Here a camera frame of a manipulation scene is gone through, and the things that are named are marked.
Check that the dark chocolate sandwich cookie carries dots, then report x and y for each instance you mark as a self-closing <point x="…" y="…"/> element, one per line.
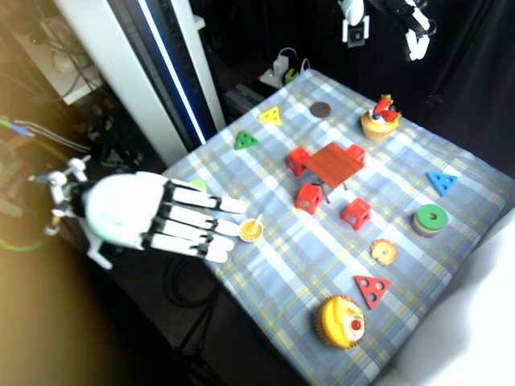
<point x="320" y="109"/>

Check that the green triangle block with holes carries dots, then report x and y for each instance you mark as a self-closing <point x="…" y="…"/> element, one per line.
<point x="245" y="141"/>

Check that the small brown toy table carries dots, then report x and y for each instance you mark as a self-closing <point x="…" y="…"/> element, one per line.
<point x="333" y="164"/>

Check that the yellow triangle block with holes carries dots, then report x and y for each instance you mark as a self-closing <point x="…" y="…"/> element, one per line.
<point x="270" y="117"/>

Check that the round golden toy biscuit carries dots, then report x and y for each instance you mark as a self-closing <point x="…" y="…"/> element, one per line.
<point x="384" y="252"/>

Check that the strawberry toy cupcake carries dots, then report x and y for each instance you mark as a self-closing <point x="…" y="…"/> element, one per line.
<point x="379" y="122"/>

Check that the white plug adapter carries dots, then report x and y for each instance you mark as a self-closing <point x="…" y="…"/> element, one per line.
<point x="281" y="61"/>

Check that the white power strip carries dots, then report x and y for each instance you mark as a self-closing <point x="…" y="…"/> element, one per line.
<point x="269" y="77"/>

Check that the white column with blue strip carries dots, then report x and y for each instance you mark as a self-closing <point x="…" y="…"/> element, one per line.
<point x="120" y="60"/>

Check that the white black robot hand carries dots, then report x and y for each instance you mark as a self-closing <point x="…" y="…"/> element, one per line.
<point x="120" y="209"/>
<point x="416" y="44"/>

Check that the red triangle block with holes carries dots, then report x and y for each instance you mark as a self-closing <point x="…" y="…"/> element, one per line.
<point x="372" y="290"/>

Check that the clear cup with yellow slices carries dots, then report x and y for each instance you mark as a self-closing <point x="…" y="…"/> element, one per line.
<point x="251" y="231"/>

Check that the red toy stool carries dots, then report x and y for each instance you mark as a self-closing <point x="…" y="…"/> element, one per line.
<point x="357" y="153"/>
<point x="356" y="213"/>
<point x="297" y="161"/>
<point x="309" y="198"/>

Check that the light green round disc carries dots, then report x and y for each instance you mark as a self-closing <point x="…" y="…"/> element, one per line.
<point x="199" y="184"/>

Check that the yellow fruit toy cupcake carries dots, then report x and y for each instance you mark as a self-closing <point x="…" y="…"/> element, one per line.
<point x="340" y="321"/>

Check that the green plug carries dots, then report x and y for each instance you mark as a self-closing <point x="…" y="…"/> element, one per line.
<point x="290" y="75"/>

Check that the blue yellow plaid cloth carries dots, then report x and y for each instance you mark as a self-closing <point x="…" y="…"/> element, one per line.
<point x="281" y="265"/>

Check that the blue triangle block with holes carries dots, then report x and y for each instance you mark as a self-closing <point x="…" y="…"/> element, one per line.
<point x="442" y="181"/>

